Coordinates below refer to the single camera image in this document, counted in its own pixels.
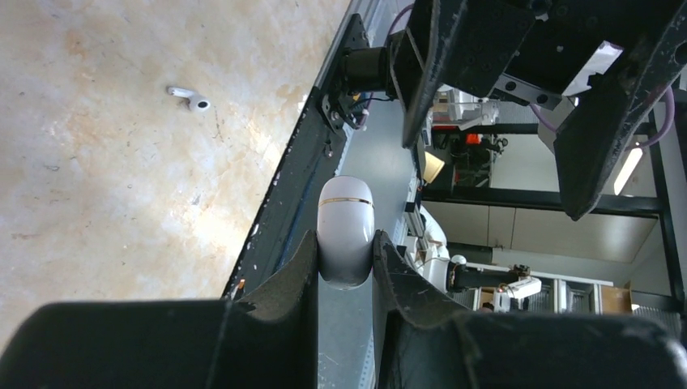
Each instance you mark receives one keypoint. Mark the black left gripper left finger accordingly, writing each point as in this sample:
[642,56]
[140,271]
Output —
[266,339]

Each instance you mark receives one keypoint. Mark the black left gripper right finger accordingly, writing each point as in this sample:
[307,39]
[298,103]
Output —
[425,339]

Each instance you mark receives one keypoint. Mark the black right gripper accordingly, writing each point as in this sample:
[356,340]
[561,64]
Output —
[497,47]

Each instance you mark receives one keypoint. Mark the white earbud near gripper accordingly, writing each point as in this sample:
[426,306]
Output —
[196,102]

